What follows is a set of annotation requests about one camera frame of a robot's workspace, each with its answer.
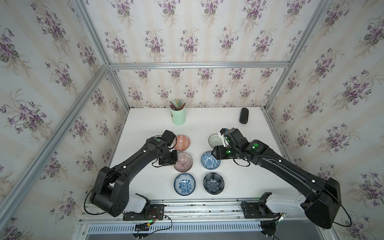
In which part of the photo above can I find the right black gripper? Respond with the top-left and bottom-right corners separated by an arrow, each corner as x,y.
208,144 -> 240,160

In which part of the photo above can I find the green triangle patterned bowl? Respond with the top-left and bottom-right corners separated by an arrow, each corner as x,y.
208,134 -> 223,148

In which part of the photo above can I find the blue damask patterned bowl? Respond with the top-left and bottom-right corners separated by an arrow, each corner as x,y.
201,152 -> 221,170

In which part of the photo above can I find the pink striped bowl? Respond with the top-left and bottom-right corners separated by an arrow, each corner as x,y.
174,152 -> 193,173

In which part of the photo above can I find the dark navy flower bowl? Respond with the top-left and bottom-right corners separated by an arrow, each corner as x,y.
203,173 -> 225,195

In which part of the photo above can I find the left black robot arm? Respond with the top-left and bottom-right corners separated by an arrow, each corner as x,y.
87,134 -> 178,217

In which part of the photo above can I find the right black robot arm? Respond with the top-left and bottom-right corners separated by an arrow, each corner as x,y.
212,140 -> 342,229

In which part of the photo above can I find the red patterned bowl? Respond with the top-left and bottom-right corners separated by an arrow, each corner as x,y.
172,135 -> 191,152

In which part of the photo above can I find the blue floral shallow bowl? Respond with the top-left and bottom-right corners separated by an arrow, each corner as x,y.
174,173 -> 196,196

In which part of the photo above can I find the light green cup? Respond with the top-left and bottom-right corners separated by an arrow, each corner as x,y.
171,108 -> 186,126

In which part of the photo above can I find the black oblong case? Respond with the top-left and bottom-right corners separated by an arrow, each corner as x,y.
239,108 -> 249,125

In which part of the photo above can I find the colourful straws bundle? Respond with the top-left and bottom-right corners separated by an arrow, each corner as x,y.
169,99 -> 186,111

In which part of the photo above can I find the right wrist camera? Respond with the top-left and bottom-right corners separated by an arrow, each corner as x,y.
218,128 -> 250,149

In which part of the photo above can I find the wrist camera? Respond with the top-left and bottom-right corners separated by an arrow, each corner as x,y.
218,128 -> 250,149
161,130 -> 176,148

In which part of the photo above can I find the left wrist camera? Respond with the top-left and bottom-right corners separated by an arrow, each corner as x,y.
161,130 -> 176,148

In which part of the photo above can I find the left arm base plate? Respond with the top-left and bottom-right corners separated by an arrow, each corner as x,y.
123,204 -> 165,221

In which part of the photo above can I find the aluminium mounting rail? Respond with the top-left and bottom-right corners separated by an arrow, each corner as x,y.
79,198 -> 309,224

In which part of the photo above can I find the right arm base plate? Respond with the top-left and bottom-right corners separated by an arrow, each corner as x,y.
240,201 -> 281,219

